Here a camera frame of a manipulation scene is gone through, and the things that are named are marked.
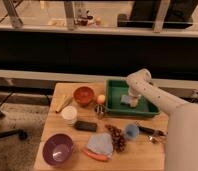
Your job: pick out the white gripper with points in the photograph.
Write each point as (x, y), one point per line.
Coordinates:
(135, 97)

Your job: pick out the green plastic tray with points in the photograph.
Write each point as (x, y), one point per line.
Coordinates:
(115, 89)

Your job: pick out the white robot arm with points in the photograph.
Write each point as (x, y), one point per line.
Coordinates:
(181, 149)

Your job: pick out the orange fruit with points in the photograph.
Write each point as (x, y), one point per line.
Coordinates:
(101, 99)

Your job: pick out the blue cup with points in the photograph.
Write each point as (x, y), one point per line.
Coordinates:
(131, 131)

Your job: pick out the bunch of dark grapes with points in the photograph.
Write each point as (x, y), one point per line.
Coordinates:
(118, 140)

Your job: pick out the metal keys cluster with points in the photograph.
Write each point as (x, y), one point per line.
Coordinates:
(157, 139)

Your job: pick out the red-orange bowl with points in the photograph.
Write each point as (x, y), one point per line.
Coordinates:
(83, 95)

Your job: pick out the light blue cloth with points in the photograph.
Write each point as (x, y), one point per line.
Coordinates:
(101, 144)

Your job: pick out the black rectangular block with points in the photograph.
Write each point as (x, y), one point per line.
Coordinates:
(85, 126)

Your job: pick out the white cup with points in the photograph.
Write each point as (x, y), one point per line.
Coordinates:
(69, 114)

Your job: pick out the orange carrot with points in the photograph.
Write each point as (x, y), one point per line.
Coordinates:
(97, 157)

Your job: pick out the purple bowl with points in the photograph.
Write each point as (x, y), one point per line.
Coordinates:
(57, 149)

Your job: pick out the black handled tool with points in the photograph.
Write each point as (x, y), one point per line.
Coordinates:
(150, 130)

